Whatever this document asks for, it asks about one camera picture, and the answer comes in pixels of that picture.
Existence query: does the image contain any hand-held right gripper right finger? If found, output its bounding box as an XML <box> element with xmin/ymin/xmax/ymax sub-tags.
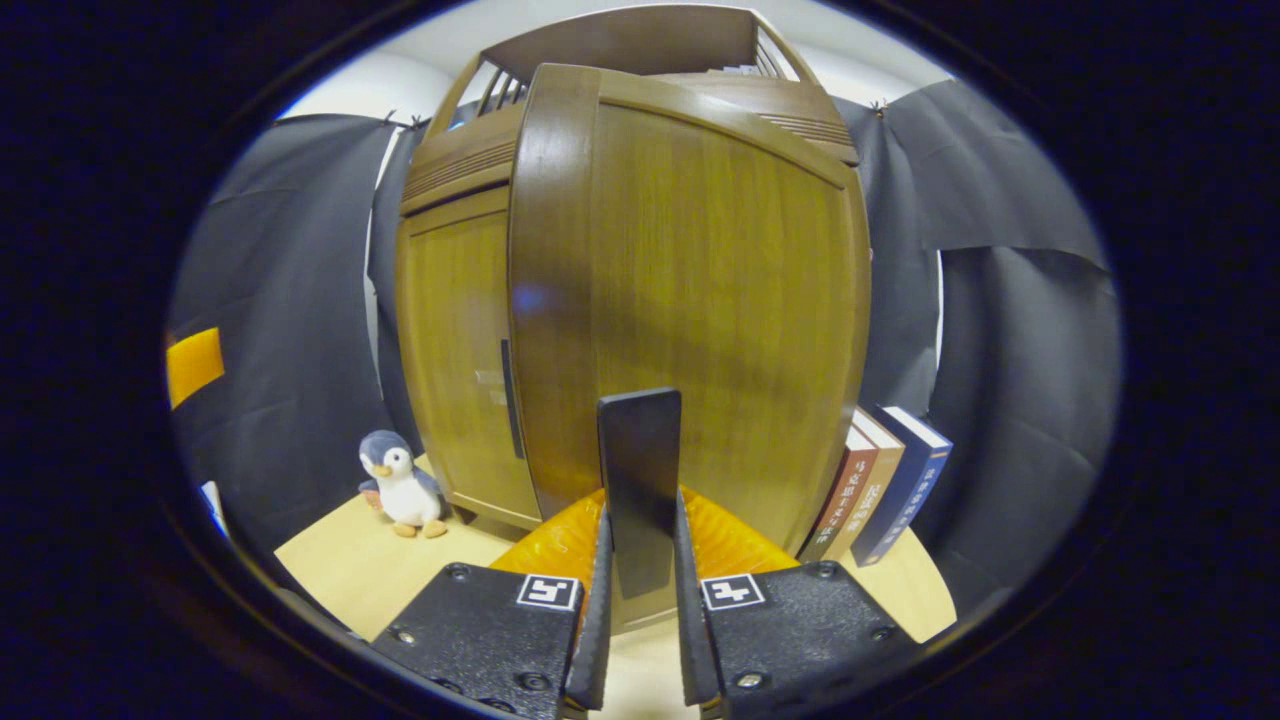
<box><xmin>672</xmin><ymin>485</ymin><xmax>923</xmax><ymax>720</ymax></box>

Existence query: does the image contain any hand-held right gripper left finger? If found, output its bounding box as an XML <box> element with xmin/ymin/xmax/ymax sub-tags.
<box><xmin>368</xmin><ymin>487</ymin><xmax>614</xmax><ymax>720</ymax></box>

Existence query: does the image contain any wooden shoe cabinet door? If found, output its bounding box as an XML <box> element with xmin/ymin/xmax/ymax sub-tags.
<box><xmin>397</xmin><ymin>185</ymin><xmax>543</xmax><ymax>531</ymax></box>
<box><xmin>508</xmin><ymin>62</ymin><xmax>873</xmax><ymax>633</ymax></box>

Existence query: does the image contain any wooden double-door shoe cabinet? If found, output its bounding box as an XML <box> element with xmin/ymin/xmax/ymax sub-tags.
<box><xmin>395</xmin><ymin>3</ymin><xmax>873</xmax><ymax>633</ymax></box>

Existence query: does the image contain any red-brown book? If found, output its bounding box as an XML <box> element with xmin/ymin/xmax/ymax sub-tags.
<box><xmin>800</xmin><ymin>425</ymin><xmax>879</xmax><ymax>563</ymax></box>

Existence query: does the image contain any brown book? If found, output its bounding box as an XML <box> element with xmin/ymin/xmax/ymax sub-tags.
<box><xmin>825</xmin><ymin>408</ymin><xmax>906</xmax><ymax>561</ymax></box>

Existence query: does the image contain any penguin plush toy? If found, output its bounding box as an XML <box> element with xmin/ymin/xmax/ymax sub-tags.
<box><xmin>358</xmin><ymin>430</ymin><xmax>449</xmax><ymax>539</ymax></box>

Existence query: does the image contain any dark blue book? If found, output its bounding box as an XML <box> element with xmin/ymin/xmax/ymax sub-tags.
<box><xmin>852</xmin><ymin>405</ymin><xmax>953</xmax><ymax>568</ymax></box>

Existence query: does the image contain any black backdrop cloth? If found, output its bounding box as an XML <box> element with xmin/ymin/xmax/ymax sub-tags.
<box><xmin>165</xmin><ymin>80</ymin><xmax>1126</xmax><ymax>621</ymax></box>

